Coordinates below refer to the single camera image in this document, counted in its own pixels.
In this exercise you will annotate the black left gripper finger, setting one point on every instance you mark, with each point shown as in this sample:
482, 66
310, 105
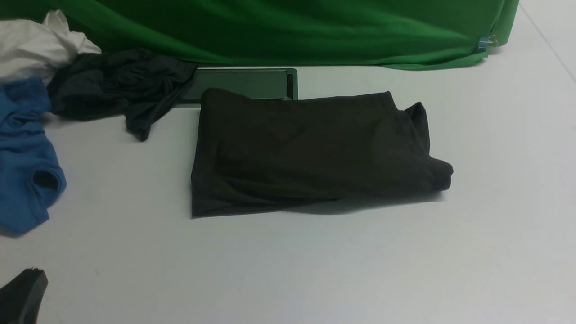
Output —
20, 299

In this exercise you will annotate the dark gray long-sleeve shirt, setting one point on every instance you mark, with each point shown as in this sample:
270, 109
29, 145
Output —
256, 156

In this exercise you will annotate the blue garment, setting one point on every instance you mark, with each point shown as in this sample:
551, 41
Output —
31, 179

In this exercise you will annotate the dark teal crumpled garment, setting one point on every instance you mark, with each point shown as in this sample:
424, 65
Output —
140, 85

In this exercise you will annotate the white garment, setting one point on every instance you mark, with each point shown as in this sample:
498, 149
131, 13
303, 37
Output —
30, 49

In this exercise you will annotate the green backdrop cloth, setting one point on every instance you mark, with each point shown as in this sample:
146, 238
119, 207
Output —
412, 35

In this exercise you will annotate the blue binder clip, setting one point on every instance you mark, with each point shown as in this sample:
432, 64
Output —
488, 42

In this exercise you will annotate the gray table cable tray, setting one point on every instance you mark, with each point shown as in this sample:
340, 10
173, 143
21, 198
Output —
255, 83

